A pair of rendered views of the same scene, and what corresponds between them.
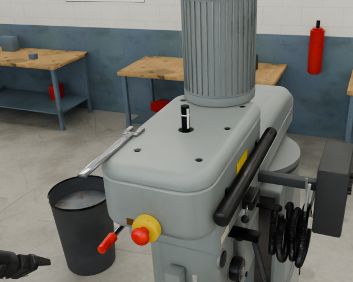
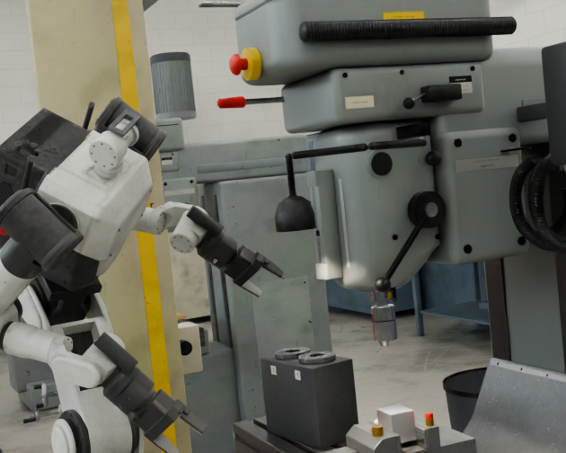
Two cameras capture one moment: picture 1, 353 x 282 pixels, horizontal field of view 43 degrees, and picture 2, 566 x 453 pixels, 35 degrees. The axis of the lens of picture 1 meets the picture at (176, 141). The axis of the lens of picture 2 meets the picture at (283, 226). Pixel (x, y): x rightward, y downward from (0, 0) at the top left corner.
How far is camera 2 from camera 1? 140 cm
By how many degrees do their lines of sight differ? 45
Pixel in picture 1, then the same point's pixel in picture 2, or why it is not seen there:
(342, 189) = not seen: outside the picture
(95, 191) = not seen: hidden behind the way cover
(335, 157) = not seen: outside the picture
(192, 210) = (278, 22)
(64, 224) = (458, 423)
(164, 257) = (319, 164)
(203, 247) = (326, 111)
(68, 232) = not seen: hidden behind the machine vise
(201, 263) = (345, 157)
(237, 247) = (443, 189)
